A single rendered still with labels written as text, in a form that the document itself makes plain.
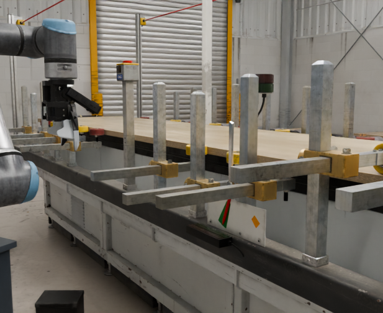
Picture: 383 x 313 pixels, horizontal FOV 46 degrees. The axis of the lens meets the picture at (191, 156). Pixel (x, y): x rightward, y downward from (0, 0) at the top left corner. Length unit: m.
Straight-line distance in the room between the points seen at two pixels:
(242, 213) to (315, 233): 0.26
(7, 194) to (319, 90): 1.09
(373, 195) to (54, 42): 0.94
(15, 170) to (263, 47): 10.08
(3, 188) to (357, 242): 1.13
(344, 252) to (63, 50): 0.95
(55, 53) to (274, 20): 10.58
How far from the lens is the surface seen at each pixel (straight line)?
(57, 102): 1.34
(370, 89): 10.09
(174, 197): 1.08
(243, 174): 0.87
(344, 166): 1.02
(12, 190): 1.67
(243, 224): 1.29
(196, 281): 2.05
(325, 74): 1.06
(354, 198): 0.69
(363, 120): 10.20
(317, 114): 1.06
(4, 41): 1.40
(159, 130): 1.66
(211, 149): 1.71
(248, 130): 1.24
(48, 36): 1.36
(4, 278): 1.72
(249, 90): 1.24
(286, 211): 1.48
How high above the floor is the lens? 1.10
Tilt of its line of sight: 8 degrees down
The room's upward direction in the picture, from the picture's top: straight up
